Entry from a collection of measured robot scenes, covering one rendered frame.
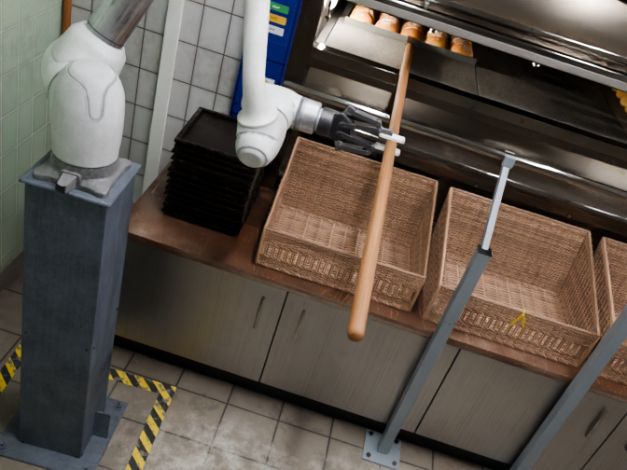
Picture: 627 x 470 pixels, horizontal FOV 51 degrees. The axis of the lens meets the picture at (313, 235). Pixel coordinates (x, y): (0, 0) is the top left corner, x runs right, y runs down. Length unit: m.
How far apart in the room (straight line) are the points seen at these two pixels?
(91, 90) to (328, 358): 1.26
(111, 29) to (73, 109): 0.26
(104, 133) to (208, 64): 0.97
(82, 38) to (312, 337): 1.20
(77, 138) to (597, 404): 1.82
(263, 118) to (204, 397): 1.24
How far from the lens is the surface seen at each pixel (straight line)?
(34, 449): 2.35
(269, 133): 1.62
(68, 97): 1.57
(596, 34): 2.37
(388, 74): 2.37
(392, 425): 2.45
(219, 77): 2.49
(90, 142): 1.59
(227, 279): 2.21
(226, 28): 2.43
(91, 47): 1.72
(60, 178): 1.62
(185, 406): 2.49
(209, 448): 2.39
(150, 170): 2.73
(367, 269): 1.25
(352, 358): 2.32
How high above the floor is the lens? 1.91
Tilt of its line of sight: 33 degrees down
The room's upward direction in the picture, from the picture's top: 18 degrees clockwise
